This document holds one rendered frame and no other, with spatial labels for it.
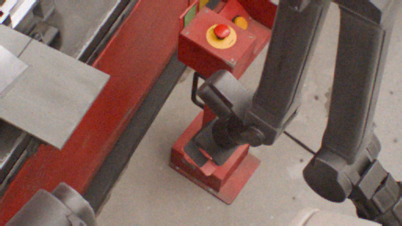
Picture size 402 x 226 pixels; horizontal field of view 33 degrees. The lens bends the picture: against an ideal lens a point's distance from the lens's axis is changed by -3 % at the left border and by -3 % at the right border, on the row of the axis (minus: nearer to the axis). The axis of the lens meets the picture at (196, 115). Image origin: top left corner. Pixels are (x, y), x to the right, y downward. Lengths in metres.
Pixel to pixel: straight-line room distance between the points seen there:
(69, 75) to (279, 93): 0.52
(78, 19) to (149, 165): 0.89
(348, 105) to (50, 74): 0.67
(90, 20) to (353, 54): 0.89
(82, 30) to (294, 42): 0.79
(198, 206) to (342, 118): 1.43
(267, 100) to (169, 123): 1.46
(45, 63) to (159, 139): 1.08
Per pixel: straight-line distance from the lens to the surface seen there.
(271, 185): 2.36
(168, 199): 2.31
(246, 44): 1.67
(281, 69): 0.92
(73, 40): 1.56
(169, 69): 2.49
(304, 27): 0.83
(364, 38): 0.78
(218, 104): 1.10
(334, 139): 0.96
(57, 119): 1.32
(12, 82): 1.35
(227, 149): 1.20
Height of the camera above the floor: 2.15
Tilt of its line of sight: 61 degrees down
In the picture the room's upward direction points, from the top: 6 degrees clockwise
